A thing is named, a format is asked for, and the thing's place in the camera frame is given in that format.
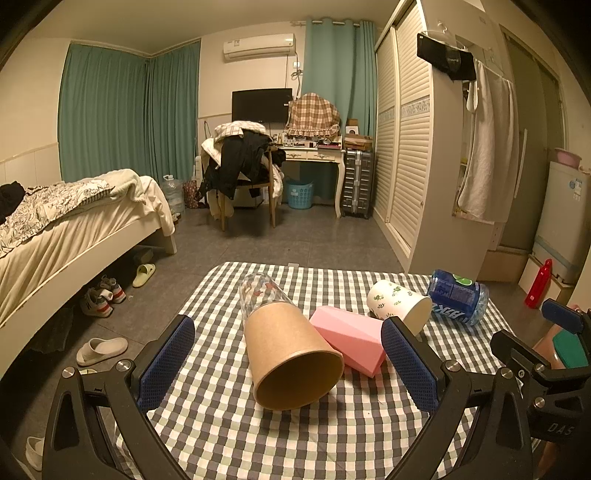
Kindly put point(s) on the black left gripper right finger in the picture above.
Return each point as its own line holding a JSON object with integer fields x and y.
{"x": 498, "y": 445}

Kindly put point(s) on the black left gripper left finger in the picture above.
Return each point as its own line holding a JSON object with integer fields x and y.
{"x": 76, "y": 444}

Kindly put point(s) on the pink hexagonal cup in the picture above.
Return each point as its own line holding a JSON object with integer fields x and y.
{"x": 356, "y": 336}

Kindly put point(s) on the white floral paper cup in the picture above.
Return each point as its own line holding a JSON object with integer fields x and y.
{"x": 388, "y": 299}

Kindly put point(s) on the brown paper cup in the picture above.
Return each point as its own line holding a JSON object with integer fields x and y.
{"x": 292, "y": 366}

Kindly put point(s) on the clear glass cup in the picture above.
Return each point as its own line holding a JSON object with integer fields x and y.
{"x": 258, "y": 290}

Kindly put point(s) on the white slipper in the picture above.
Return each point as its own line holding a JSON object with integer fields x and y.
{"x": 97, "y": 350}

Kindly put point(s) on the checkered tablecloth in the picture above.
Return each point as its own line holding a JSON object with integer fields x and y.
{"x": 213, "y": 427}

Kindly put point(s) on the white red sneaker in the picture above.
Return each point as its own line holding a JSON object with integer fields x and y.
{"x": 93, "y": 304}

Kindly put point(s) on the blue plastic water bottle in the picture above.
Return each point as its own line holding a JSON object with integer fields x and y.
{"x": 458, "y": 298}

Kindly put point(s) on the red bottle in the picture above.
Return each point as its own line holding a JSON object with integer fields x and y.
{"x": 539, "y": 287}

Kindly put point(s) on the yellow green slipper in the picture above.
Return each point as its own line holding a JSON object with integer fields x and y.
{"x": 143, "y": 273}

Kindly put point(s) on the bed with beige bedding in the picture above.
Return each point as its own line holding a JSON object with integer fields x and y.
{"x": 64, "y": 235}

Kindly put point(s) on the white small fridge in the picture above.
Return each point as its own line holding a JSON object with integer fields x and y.
{"x": 563, "y": 233}

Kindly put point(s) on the hanging white towel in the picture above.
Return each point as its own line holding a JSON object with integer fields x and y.
{"x": 487, "y": 190}

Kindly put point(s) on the large water jug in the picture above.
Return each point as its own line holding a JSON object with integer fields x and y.
{"x": 173, "y": 192}

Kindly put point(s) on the pink basin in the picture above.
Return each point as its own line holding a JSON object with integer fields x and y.
{"x": 567, "y": 158}

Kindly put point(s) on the silver black suitcase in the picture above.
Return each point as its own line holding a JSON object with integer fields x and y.
{"x": 357, "y": 189}

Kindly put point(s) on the blue laundry basket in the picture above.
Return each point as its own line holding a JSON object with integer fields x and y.
{"x": 299, "y": 194}

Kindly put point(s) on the white desk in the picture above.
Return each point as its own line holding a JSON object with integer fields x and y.
{"x": 321, "y": 156}

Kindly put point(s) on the wooden chair with clothes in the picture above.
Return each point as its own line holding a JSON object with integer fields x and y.
{"x": 240, "y": 154}

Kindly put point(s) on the teal window curtain left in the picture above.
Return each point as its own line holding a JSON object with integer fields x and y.
{"x": 119, "y": 110}

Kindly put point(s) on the white louvered wardrobe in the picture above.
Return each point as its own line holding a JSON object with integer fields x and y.
{"x": 419, "y": 141}

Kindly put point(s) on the plaid cloth cover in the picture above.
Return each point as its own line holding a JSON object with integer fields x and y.
{"x": 313, "y": 116}

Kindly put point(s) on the black hanging garment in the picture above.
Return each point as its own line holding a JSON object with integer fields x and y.
{"x": 456, "y": 63}

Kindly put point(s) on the black television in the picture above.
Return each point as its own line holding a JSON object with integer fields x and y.
{"x": 261, "y": 105}

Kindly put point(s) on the teal curtain behind desk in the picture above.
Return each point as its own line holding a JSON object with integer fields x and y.
{"x": 340, "y": 66}

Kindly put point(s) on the white air conditioner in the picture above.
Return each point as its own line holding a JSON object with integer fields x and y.
{"x": 270, "y": 45}

